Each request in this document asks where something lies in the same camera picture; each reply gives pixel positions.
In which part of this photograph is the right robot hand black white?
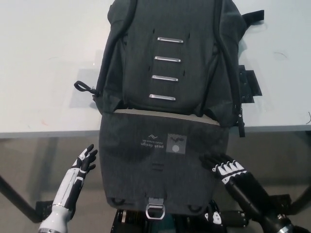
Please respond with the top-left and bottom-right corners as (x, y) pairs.
(199, 152), (293, 231)

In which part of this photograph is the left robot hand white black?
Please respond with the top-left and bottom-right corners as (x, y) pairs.
(51, 144), (99, 209)

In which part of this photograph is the dark grey backpack brown trim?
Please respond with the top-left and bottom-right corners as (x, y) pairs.
(74, 0), (265, 219)

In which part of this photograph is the black table leg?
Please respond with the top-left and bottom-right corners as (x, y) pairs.
(290, 169), (311, 216)
(0, 174), (41, 224)

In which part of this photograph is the black tape patch on table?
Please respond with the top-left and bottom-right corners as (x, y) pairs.
(239, 65), (262, 103)

